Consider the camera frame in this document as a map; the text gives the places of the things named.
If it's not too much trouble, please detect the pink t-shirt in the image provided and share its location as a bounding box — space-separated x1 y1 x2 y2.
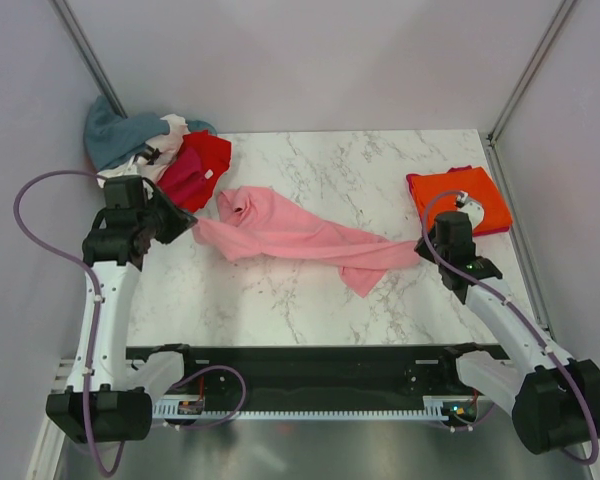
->
193 186 419 297

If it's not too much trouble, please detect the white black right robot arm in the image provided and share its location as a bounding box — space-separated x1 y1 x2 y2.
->
415 211 600 466

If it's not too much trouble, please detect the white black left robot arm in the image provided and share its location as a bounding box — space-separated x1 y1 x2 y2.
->
46 175 200 444

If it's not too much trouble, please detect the crimson t-shirt in pile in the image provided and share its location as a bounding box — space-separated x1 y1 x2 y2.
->
157 148 206 207

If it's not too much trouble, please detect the white t-shirt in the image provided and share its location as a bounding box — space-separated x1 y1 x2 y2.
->
98 114 190 187

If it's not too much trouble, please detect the folded orange t-shirt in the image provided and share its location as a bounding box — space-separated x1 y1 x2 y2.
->
407 167 514 240

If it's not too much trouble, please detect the red t-shirt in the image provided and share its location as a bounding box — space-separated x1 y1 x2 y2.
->
183 130 232 212

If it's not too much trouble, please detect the teal blue t-shirt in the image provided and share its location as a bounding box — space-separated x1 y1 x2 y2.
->
83 96 217 171

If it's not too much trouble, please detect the folded magenta t-shirt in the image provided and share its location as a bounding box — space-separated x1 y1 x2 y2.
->
406 166 513 236

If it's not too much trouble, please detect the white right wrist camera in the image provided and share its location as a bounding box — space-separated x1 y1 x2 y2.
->
455 191 485 231

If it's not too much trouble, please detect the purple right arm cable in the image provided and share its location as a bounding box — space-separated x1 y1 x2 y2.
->
419 188 600 466

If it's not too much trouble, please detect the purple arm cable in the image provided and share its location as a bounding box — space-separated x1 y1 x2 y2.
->
13 169 129 477
419 188 600 466

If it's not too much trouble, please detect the right aluminium table rail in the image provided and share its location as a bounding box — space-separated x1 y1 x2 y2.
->
481 136 551 333

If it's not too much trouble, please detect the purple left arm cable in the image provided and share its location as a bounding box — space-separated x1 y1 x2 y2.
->
13 169 129 477

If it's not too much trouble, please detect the white slotted cable duct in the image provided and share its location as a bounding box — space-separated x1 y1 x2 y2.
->
152 396 478 422

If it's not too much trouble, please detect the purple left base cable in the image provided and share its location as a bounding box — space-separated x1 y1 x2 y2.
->
162 365 247 432

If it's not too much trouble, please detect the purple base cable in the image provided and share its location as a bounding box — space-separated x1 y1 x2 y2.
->
437 394 496 434
162 365 247 432

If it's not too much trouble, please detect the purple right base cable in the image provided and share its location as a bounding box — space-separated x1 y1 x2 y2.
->
437 394 496 434

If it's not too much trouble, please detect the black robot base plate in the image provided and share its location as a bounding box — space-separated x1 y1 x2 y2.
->
124 343 511 416

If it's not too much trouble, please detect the right aluminium frame post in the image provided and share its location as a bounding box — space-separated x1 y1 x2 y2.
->
485 0 580 148

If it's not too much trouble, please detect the aluminium frame post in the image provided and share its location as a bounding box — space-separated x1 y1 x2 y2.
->
485 0 580 148
49 0 127 117

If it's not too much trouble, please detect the left aluminium frame post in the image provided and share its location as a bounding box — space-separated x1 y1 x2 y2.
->
49 0 127 117

